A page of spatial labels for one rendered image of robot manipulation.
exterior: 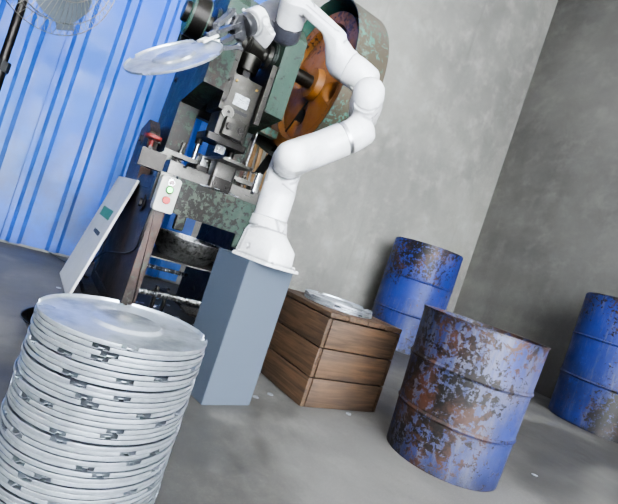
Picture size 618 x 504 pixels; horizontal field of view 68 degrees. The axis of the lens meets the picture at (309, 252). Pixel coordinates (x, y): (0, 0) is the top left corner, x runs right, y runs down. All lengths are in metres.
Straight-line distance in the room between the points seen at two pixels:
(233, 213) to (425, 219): 2.86
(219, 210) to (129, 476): 1.30
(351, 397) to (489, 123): 3.81
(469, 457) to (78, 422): 1.14
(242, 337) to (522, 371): 0.85
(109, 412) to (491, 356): 1.09
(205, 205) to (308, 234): 1.94
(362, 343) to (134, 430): 1.11
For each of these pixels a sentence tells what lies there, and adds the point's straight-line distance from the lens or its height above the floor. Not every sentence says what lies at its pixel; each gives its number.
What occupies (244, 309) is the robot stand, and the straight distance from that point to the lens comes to 1.40.
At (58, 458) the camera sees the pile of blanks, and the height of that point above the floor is 0.13.
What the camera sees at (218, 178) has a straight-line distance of 2.02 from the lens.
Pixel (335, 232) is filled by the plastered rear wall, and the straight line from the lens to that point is 3.92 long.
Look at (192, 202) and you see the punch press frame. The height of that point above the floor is 0.57.
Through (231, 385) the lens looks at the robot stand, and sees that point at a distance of 1.48.
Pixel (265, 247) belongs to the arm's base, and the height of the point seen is 0.50.
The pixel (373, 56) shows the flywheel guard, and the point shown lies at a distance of 2.17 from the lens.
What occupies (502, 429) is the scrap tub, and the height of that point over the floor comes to 0.20.
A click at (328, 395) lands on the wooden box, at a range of 1.75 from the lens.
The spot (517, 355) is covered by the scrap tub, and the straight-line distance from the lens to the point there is 1.53.
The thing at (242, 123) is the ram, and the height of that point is 0.97.
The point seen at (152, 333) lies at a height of 0.31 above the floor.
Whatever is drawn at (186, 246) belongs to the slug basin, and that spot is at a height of 0.38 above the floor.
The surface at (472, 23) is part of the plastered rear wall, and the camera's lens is 5.03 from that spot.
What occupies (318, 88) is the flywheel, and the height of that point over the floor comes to 1.30.
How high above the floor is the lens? 0.53
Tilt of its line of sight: level
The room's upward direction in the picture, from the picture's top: 19 degrees clockwise
